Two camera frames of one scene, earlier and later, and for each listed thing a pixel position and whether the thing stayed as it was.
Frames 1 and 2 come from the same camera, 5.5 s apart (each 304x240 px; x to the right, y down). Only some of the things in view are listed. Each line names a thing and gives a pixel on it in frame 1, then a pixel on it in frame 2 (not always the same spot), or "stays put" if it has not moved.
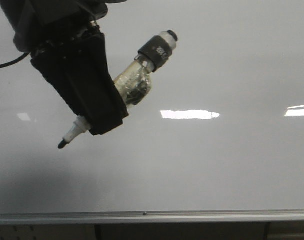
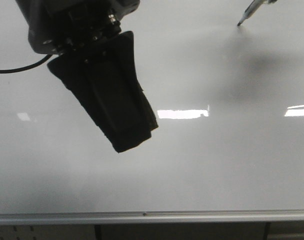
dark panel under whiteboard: (236, 231) stays put
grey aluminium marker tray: (151, 217) stays put
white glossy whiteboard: (226, 125) stays put
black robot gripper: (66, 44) -> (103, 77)
